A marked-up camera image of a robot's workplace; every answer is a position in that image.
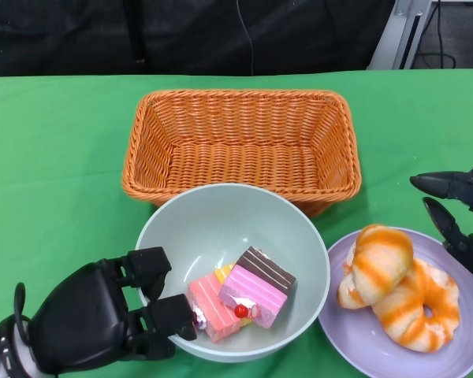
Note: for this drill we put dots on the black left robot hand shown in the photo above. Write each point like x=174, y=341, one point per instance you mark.
x=86, y=315

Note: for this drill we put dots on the orange striped bread roll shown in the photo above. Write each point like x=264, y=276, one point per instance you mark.
x=378, y=264
x=414, y=327

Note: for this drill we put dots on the red cake with cherries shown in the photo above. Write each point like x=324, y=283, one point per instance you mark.
x=217, y=311

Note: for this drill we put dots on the grey round bowl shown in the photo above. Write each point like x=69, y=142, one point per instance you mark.
x=220, y=220

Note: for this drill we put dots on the pink layered cake slice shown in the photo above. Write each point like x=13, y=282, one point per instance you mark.
x=256, y=295

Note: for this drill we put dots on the chocolate layered cake slice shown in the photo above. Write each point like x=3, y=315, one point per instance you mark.
x=268, y=269

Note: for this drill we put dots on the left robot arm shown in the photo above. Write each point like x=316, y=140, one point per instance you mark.
x=8, y=354

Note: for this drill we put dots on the lavender round plate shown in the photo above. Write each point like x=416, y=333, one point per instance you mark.
x=354, y=338

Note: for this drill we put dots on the orange wicker basket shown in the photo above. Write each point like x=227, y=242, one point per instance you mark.
x=240, y=165

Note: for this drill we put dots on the black fabric backdrop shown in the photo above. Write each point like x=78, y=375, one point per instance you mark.
x=181, y=35

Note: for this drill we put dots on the grey aluminium frame post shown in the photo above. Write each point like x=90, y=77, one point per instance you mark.
x=398, y=35

